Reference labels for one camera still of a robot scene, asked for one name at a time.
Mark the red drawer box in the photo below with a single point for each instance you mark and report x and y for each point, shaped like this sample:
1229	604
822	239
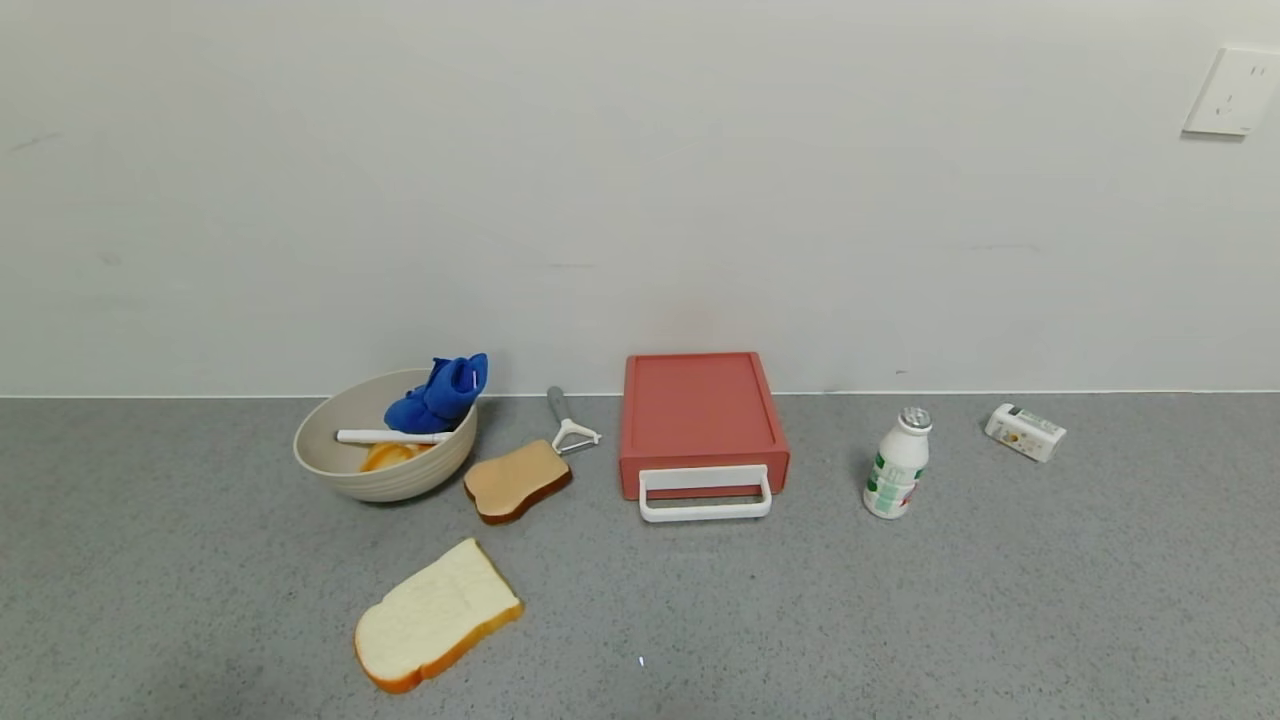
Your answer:
705	479

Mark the red drawer case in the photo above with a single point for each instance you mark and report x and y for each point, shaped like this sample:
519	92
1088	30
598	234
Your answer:
697	405

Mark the brown toast slice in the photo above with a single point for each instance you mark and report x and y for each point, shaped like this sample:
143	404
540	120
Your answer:
512	480

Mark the blue cloth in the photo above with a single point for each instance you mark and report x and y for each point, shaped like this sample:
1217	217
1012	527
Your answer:
437	398

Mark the white pen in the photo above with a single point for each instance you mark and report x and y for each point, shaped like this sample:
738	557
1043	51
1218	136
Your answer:
390	437

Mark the orange food piece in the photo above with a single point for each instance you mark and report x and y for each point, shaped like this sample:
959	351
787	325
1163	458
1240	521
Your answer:
385	456

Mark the white green milk bottle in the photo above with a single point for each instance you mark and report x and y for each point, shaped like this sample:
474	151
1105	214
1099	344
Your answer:
895	475

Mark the beige ribbed bowl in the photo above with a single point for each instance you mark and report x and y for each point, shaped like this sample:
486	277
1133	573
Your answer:
340	430

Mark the white bread slice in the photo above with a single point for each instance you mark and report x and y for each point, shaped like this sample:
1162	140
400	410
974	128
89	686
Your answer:
430	615

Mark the small white carton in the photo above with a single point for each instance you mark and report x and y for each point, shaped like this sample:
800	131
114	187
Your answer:
1025	432

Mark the white wall socket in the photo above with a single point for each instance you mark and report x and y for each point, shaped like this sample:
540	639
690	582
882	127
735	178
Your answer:
1232	92

